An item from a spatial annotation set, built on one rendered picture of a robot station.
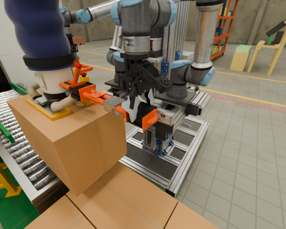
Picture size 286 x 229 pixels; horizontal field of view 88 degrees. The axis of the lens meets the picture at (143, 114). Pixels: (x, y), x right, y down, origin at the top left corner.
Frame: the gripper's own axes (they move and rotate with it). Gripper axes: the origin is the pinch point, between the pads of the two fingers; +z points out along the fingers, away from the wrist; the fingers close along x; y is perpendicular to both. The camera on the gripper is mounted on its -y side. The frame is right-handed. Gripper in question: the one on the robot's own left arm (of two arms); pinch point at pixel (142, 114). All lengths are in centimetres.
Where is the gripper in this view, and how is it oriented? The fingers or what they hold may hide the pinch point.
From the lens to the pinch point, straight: 51.9
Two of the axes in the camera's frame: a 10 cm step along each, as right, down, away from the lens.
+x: -6.1, 4.2, -6.7
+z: 0.1, 8.5, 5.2
